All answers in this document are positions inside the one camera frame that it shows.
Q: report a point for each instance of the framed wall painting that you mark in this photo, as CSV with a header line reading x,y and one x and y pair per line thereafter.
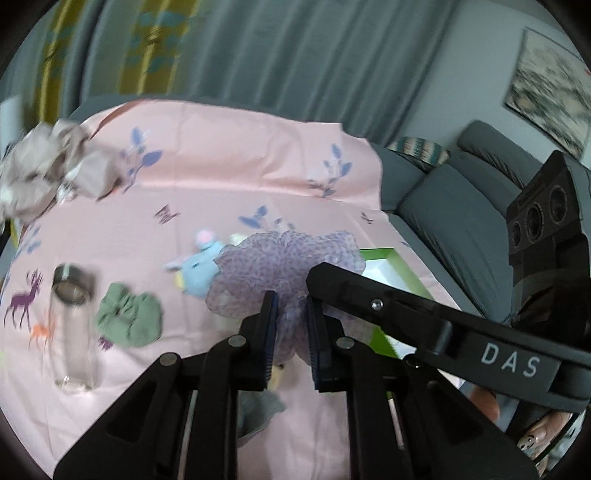
x,y
550,88

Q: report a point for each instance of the purple mesh bath pouf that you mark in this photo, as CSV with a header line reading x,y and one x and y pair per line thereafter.
x,y
278,262

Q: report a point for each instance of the green fluffy cloth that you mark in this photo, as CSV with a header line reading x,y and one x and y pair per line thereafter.
x,y
128,320

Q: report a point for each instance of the teal yellow curtain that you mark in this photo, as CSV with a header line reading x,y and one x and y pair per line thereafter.
x,y
357,63

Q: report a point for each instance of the striped throw pillow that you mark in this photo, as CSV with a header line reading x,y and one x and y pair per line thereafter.
x,y
427,151

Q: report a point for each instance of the pink floral tablecloth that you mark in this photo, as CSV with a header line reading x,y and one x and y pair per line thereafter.
x,y
193,167

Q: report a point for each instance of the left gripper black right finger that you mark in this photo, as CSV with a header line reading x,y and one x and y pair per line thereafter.
x,y
405,419

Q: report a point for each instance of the blue plush elephant toy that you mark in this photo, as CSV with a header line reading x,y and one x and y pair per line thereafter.
x,y
194,274

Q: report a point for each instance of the hand with painted nails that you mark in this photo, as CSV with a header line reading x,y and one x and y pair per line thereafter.
x,y
538,437

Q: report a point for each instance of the crumpled beige pink fabric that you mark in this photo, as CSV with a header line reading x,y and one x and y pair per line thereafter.
x,y
52,163

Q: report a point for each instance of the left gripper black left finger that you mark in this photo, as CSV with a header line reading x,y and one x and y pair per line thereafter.
x,y
179,418

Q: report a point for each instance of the clear glass bottle steel lid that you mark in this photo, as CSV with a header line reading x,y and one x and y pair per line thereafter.
x,y
72,349

